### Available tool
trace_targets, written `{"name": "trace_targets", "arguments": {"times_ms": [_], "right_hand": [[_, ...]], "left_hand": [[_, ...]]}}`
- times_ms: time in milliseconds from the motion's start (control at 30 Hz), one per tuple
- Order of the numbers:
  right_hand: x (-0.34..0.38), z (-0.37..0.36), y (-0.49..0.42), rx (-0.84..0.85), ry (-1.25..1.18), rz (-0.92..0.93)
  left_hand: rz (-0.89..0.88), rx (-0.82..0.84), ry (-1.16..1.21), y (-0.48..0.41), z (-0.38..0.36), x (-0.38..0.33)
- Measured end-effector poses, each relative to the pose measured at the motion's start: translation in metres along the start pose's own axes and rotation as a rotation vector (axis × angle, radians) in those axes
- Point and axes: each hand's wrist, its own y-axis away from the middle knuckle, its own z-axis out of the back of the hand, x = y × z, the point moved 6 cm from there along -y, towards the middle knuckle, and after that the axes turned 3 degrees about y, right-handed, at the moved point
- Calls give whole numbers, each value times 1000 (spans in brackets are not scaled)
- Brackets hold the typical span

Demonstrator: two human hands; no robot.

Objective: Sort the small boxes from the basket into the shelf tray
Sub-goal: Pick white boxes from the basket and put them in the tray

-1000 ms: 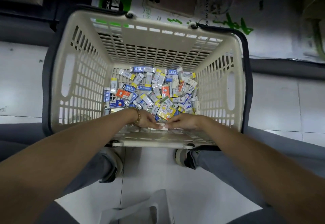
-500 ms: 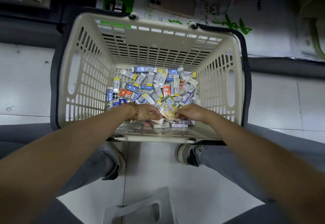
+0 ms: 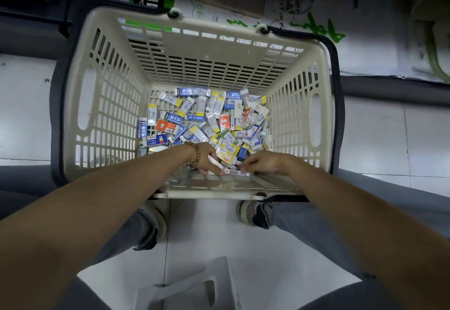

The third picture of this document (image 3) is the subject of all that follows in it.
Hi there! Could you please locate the beige plastic shopping basket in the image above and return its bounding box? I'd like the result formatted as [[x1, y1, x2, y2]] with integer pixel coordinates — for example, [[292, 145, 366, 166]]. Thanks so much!
[[50, 0, 346, 202]]

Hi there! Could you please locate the person's shoe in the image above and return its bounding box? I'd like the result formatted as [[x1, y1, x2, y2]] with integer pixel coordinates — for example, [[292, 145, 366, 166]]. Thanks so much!
[[133, 202, 168, 251], [239, 200, 273, 230]]

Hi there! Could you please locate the wooden bead bracelet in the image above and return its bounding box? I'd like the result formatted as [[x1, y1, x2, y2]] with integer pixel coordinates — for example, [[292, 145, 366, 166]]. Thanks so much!
[[183, 141, 201, 170]]

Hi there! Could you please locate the pile of mixed packaged erasers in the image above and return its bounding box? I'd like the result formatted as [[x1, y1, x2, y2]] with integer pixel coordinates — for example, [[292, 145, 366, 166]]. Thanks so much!
[[137, 87, 274, 177]]

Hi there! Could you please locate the person's left hand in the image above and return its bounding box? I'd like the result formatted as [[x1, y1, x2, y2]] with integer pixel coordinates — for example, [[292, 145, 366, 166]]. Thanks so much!
[[195, 142, 225, 176]]

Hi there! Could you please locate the person's right forearm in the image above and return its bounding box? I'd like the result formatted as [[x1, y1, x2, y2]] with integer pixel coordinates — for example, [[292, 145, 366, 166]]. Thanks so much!
[[286, 157, 450, 310]]

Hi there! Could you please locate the grey plastic stool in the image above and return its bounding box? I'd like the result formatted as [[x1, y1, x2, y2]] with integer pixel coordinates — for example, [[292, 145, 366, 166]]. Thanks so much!
[[133, 257, 243, 310]]

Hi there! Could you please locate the person's right hand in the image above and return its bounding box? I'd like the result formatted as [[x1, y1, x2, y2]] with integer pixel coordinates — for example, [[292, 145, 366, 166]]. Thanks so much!
[[239, 151, 293, 177]]

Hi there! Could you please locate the person's left shoe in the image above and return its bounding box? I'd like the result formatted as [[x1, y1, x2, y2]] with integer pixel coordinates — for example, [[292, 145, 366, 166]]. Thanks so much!
[[133, 202, 168, 251]]

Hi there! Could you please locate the person's right shoe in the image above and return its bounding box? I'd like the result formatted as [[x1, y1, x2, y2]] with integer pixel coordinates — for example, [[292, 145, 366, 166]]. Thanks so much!
[[239, 200, 273, 230]]

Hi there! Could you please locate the dark metal shelf unit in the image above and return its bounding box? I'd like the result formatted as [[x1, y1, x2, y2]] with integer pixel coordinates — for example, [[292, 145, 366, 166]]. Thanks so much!
[[0, 0, 450, 107]]

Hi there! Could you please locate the green and white paper pack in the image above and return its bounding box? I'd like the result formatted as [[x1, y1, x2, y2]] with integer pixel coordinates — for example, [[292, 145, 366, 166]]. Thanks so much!
[[119, 0, 408, 77]]

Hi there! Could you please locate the person's left forearm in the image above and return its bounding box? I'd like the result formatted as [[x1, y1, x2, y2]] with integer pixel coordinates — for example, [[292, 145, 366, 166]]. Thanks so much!
[[0, 144, 196, 310]]

